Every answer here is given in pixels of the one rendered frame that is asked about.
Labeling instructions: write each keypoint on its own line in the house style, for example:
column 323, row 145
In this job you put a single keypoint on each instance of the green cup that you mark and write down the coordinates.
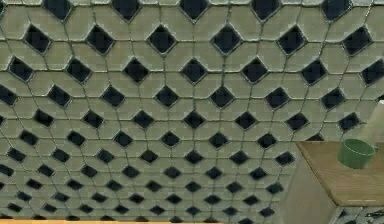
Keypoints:
column 355, row 154

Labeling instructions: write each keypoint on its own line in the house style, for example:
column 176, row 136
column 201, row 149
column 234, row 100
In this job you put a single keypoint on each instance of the wooden top kitchen counter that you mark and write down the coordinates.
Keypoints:
column 346, row 180

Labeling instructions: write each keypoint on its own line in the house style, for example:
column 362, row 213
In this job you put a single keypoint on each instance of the pale beige bottle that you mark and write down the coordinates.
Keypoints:
column 374, row 124

